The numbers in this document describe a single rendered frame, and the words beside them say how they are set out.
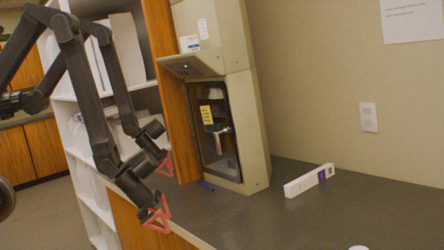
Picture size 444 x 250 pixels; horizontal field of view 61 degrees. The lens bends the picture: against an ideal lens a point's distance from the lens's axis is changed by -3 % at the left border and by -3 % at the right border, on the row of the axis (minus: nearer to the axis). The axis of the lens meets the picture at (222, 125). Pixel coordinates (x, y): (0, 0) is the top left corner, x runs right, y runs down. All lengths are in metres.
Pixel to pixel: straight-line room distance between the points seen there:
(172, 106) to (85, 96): 0.70
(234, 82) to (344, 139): 0.53
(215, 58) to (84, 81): 0.50
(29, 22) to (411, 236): 1.13
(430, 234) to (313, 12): 0.93
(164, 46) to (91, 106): 0.71
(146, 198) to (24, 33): 0.53
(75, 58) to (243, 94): 0.64
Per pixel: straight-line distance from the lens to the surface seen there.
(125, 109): 1.55
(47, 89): 1.61
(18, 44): 1.10
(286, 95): 1.81
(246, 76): 1.44
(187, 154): 1.75
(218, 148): 1.44
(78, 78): 1.06
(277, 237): 1.19
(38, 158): 6.29
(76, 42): 1.05
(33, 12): 1.08
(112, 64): 1.54
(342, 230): 1.19
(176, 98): 1.70
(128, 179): 1.09
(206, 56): 1.35
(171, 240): 1.59
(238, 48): 1.43
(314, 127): 1.74
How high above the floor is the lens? 1.51
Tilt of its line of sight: 11 degrees down
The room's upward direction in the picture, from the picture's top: 10 degrees counter-clockwise
